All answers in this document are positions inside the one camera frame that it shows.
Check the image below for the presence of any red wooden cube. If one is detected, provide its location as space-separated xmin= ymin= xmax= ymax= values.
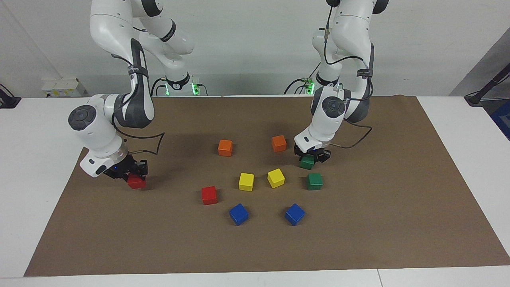
xmin=201 ymin=186 xmax=218 ymax=205
xmin=127 ymin=174 xmax=147 ymax=190

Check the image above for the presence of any yellow wooden cube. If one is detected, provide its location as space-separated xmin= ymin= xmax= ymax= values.
xmin=267 ymin=168 xmax=285 ymax=189
xmin=239 ymin=173 xmax=255 ymax=192

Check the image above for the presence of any blue wooden cube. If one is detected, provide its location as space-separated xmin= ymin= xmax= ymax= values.
xmin=229 ymin=203 xmax=249 ymax=226
xmin=284 ymin=203 xmax=306 ymax=226

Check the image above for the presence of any brown table mat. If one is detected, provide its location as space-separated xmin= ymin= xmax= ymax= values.
xmin=23 ymin=95 xmax=510 ymax=277

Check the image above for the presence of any white cardboard box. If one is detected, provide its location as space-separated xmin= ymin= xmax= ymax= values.
xmin=42 ymin=78 xmax=86 ymax=98

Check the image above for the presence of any black stand leg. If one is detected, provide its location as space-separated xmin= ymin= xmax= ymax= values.
xmin=464 ymin=64 xmax=510 ymax=106

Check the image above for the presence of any blue box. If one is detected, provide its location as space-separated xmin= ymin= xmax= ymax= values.
xmin=490 ymin=100 xmax=510 ymax=141

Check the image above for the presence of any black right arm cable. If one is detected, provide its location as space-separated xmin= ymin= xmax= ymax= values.
xmin=112 ymin=54 xmax=166 ymax=157

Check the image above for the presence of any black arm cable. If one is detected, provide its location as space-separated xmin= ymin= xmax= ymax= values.
xmin=324 ymin=0 xmax=375 ymax=149
xmin=112 ymin=54 xmax=166 ymax=157

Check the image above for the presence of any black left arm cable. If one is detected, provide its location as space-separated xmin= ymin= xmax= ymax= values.
xmin=324 ymin=0 xmax=375 ymax=149

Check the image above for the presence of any black left base cable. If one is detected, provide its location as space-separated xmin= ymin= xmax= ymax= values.
xmin=284 ymin=60 xmax=320 ymax=95

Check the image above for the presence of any black base cable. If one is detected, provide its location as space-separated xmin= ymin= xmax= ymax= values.
xmin=150 ymin=78 xmax=166 ymax=97
xmin=284 ymin=60 xmax=320 ymax=95

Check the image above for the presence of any black right base cable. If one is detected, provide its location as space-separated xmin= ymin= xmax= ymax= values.
xmin=150 ymin=78 xmax=166 ymax=97

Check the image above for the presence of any black clamp mount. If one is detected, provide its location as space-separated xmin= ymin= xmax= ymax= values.
xmin=0 ymin=84 xmax=21 ymax=109

